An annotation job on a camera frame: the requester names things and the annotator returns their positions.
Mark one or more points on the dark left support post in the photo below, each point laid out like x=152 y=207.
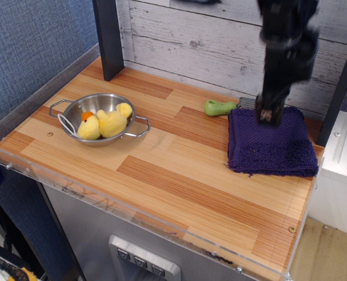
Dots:
x=109 y=37

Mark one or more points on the purple terry cloth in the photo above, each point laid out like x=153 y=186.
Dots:
x=261 y=149

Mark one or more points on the dark right support post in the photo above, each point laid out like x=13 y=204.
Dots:
x=334 y=109

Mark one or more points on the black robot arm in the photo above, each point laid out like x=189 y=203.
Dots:
x=285 y=24

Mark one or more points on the clear acrylic edge guard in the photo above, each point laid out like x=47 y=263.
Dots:
x=182 y=192

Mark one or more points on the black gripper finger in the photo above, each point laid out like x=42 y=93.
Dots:
x=264 y=109
x=277 y=111

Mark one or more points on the yellow plush duck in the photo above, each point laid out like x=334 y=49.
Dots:
x=104 y=124

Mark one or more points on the silver button control panel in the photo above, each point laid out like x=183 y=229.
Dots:
x=123 y=250

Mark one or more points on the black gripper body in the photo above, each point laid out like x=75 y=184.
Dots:
x=284 y=67

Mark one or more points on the dark support post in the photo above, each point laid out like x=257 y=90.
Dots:
x=109 y=37
x=334 y=109

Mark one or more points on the white side unit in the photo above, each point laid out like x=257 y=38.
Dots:
x=328 y=203

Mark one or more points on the stainless steel cabinet front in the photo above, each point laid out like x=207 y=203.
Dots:
x=88 y=227

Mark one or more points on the green handled grey spatula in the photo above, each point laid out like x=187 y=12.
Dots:
x=215 y=108

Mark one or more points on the steel bowl with handles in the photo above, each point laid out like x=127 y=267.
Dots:
x=69 y=115

